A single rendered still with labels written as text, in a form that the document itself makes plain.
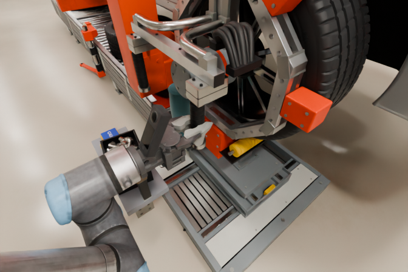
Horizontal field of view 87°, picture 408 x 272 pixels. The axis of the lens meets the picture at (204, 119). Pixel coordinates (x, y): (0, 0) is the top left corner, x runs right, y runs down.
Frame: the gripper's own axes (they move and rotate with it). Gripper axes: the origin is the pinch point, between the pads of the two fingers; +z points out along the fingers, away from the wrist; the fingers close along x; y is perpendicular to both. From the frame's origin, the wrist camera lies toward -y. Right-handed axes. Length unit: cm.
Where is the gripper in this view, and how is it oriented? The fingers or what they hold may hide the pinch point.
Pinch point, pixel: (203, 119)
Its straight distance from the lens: 56.5
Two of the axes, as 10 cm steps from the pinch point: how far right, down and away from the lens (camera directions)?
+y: 0.0, 7.4, 6.7
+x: 6.1, 5.3, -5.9
